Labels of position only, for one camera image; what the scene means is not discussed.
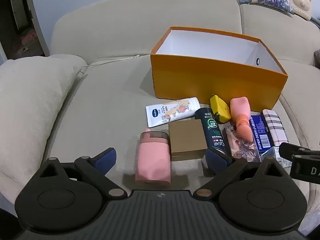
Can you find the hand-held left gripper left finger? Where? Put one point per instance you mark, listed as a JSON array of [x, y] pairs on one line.
[[108, 158]]

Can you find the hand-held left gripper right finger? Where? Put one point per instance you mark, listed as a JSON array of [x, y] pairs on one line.
[[214, 159]]

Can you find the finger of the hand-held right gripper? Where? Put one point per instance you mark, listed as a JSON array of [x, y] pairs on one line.
[[291, 150]]

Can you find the small white box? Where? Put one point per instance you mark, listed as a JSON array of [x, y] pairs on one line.
[[275, 153]]

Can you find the brown patterned card box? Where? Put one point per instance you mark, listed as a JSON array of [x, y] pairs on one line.
[[240, 147]]

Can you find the dark green shampoo bottle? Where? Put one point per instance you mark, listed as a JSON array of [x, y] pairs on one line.
[[211, 127]]

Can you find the blue rectangular box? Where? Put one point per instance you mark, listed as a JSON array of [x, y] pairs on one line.
[[262, 135]]

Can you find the brown cardboard box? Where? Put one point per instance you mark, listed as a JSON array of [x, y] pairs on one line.
[[186, 137]]

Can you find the pink cup with grey lid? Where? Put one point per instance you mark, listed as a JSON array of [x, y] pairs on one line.
[[152, 160]]

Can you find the yellow tape measure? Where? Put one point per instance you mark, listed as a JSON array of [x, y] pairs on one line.
[[220, 108]]

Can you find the small pink bottle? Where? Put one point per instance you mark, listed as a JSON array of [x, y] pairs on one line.
[[240, 110]]

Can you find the white lotion tube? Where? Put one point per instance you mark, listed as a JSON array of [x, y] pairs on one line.
[[172, 111]]

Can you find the orange cardboard box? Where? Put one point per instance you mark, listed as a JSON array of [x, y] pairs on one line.
[[212, 85]]

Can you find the grey striped cushion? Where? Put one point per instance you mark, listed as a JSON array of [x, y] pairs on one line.
[[317, 58]]

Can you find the beige sofa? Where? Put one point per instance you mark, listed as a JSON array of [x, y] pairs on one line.
[[112, 30]]

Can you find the pink cloth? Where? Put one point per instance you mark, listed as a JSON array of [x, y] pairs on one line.
[[28, 37]]

